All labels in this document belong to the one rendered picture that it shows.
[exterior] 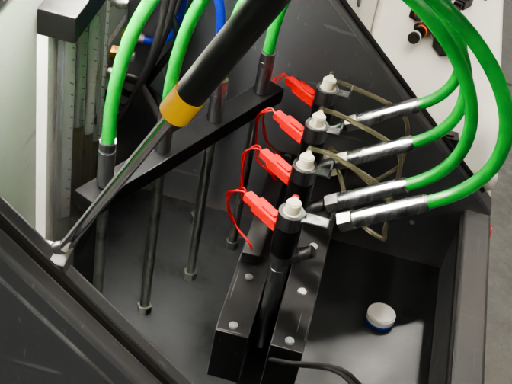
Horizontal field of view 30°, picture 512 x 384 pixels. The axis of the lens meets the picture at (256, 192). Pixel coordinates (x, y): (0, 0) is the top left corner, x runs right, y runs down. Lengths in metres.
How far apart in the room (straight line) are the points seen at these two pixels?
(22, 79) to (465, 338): 0.59
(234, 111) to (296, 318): 0.26
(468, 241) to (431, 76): 0.34
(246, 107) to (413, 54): 0.49
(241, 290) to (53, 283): 0.49
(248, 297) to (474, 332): 0.28
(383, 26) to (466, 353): 0.67
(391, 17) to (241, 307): 0.74
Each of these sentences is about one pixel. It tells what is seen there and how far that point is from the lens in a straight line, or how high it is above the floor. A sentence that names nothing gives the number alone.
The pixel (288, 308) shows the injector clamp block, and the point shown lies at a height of 0.98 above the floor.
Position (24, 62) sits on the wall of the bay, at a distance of 0.94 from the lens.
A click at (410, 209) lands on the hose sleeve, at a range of 0.95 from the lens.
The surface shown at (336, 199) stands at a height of 1.10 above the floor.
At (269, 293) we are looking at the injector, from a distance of 1.06.
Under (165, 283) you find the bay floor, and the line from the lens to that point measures 1.30.
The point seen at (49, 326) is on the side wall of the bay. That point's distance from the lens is 0.65.
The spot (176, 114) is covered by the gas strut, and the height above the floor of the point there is 1.46.
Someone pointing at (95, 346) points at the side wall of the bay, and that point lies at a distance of 0.65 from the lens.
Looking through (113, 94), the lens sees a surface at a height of 1.22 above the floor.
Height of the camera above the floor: 1.77
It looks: 40 degrees down
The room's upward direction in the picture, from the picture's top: 12 degrees clockwise
